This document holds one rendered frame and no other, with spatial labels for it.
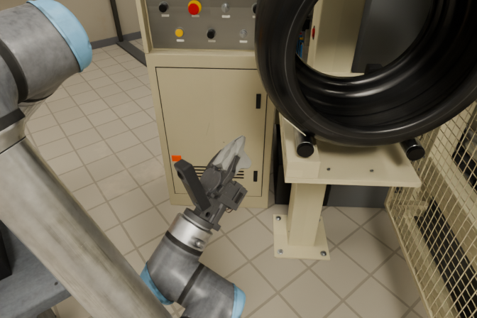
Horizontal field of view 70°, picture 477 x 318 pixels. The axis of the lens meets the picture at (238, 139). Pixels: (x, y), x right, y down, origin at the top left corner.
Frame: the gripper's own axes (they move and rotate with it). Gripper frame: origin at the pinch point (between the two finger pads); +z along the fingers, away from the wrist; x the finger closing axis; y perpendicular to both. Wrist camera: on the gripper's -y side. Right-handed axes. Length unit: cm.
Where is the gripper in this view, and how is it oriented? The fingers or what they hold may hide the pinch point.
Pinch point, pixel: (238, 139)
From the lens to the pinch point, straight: 76.2
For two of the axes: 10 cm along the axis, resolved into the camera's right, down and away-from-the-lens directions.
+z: 5.2, -8.4, 1.6
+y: 6.6, 5.1, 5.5
